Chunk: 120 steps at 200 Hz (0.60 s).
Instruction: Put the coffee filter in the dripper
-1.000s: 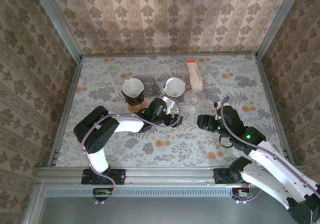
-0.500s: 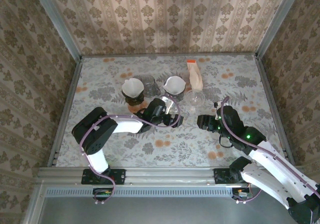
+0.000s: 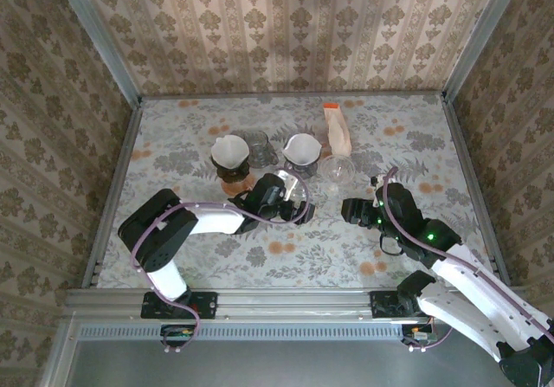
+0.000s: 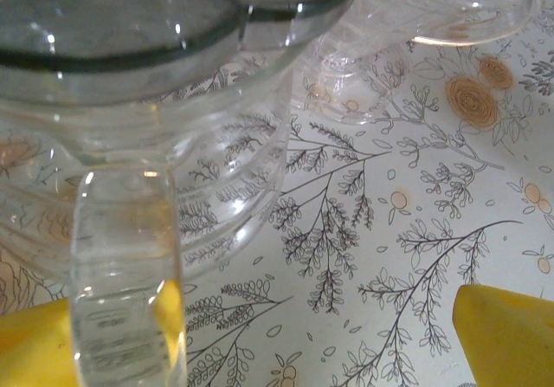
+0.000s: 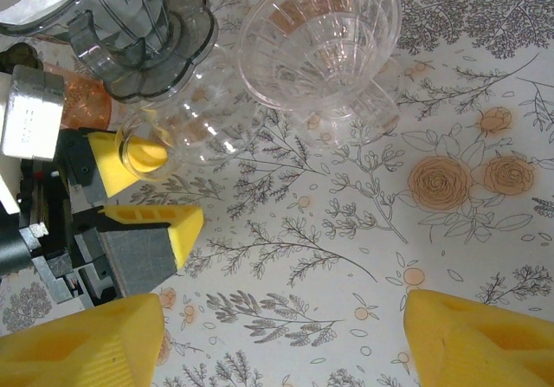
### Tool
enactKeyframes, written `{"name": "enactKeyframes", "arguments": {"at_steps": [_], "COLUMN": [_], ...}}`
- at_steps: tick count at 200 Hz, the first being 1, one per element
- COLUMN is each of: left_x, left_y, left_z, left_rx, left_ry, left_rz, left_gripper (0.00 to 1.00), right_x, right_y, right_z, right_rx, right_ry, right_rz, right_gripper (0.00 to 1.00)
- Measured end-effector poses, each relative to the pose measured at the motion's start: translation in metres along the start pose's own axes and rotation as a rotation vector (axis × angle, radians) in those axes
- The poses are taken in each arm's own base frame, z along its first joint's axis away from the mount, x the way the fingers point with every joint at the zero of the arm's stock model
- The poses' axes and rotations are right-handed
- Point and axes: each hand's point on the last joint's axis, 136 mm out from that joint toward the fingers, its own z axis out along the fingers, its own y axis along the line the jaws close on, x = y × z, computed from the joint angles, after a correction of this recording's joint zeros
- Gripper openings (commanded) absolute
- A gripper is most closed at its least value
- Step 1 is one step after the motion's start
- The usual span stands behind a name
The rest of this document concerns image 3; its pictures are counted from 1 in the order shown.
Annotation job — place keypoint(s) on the white paper coffee filter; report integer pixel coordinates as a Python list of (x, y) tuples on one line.
[(301, 149), (229, 151)]

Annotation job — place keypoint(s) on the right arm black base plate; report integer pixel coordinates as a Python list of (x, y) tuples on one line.
[(381, 305)]

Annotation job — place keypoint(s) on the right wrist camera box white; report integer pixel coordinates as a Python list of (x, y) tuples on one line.
[(378, 181)]

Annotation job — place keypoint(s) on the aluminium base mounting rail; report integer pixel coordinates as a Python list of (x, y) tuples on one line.
[(294, 305)]

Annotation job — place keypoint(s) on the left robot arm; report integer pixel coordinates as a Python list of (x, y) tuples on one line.
[(156, 231)]

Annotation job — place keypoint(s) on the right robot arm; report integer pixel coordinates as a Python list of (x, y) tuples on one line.
[(476, 292)]

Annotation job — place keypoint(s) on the grey glass server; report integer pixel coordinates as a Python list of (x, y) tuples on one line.
[(262, 151)]

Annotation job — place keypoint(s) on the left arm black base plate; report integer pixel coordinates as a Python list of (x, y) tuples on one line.
[(208, 305)]

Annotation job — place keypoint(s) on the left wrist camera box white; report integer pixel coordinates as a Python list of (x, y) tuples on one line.
[(289, 183)]

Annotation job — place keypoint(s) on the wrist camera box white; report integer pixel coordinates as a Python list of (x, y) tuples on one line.
[(378, 181), (289, 183)]

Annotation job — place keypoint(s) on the coffee filter package orange top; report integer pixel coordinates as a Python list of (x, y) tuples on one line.
[(337, 131)]

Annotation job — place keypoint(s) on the aluminium table end rail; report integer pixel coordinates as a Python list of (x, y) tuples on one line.
[(294, 95)]

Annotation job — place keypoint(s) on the aluminium table side rail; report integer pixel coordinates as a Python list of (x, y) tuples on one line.
[(117, 179), (469, 175)]

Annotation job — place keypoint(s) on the aluminium frame post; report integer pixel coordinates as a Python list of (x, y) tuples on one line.
[(95, 32), (476, 36)]

